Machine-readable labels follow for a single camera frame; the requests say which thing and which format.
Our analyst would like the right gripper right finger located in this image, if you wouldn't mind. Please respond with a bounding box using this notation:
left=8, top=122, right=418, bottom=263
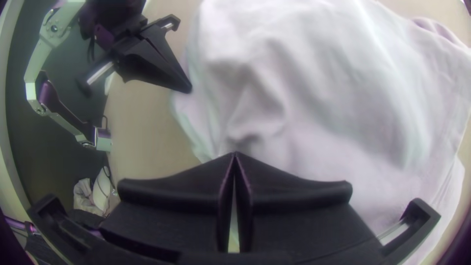
left=235, top=151, right=377, bottom=264

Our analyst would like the grey t-shirt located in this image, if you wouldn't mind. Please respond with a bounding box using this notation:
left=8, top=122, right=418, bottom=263
left=171, top=0, right=471, bottom=265

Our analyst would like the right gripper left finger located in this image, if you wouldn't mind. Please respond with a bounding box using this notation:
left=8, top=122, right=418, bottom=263
left=99, top=151, right=237, bottom=255

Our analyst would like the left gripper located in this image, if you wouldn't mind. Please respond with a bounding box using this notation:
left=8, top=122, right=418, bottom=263
left=76, top=14, right=193, bottom=98

